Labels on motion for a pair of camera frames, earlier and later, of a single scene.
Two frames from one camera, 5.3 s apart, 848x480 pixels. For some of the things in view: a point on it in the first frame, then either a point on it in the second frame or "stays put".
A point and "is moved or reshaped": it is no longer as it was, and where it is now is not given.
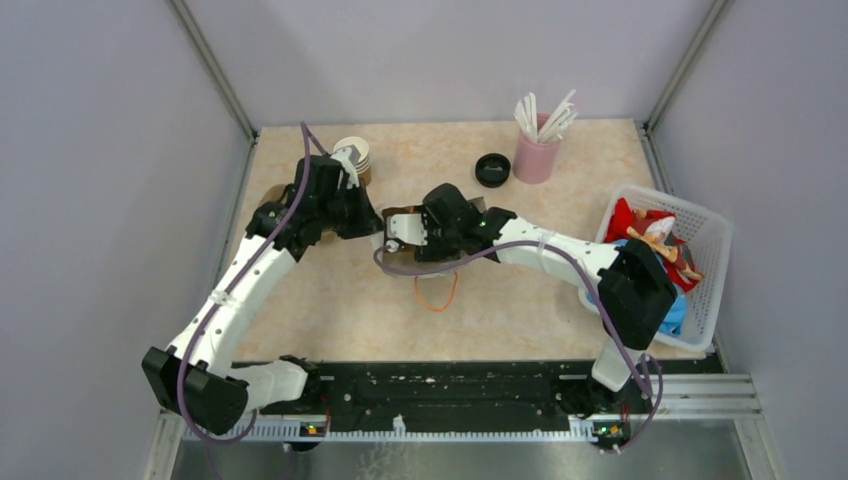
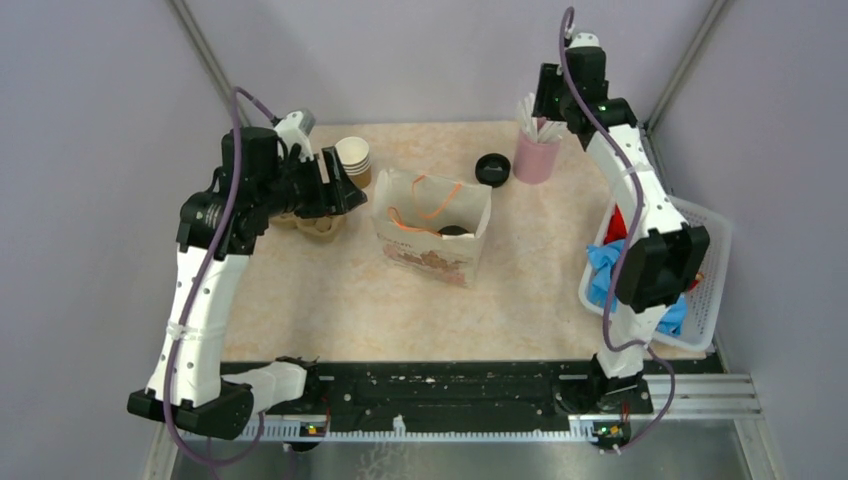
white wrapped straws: [553, 126] stays put
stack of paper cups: [363, 164] stays put
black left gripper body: [347, 213] → [298, 186]
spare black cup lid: [492, 170] stays put
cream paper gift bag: [391, 252] is moved or reshaped
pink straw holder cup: [534, 162] stays put
